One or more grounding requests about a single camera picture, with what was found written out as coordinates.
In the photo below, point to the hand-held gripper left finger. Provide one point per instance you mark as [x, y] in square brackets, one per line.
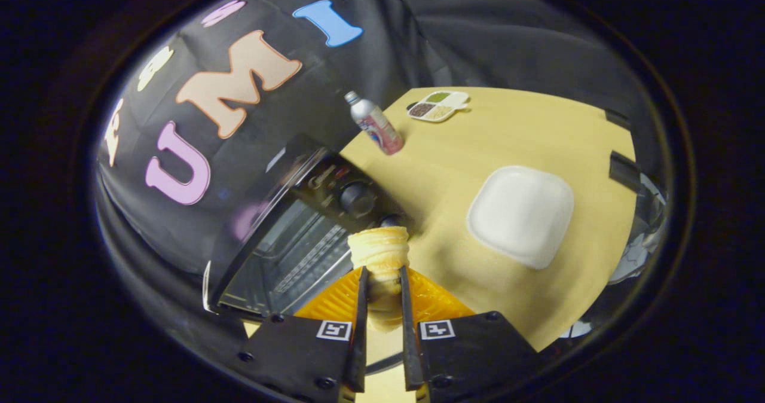
[358, 331]

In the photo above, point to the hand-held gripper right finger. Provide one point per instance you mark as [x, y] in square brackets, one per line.
[409, 331]

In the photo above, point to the pale pastry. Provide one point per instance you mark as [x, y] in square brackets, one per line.
[379, 250]

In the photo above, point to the black toaster oven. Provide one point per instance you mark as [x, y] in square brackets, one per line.
[299, 253]

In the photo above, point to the white curved rim object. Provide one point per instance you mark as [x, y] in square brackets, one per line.
[207, 286]

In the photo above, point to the white square plate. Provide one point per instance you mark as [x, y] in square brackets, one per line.
[521, 214]

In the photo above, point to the silver bottle with pink label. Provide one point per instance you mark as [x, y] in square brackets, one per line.
[375, 125]

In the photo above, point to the white divided seasoning dish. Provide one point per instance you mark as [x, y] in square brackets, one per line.
[437, 105]

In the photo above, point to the grey crumpled plastic sheet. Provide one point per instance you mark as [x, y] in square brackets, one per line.
[642, 229]

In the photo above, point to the black table clamp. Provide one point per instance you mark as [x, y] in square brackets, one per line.
[618, 119]
[624, 171]

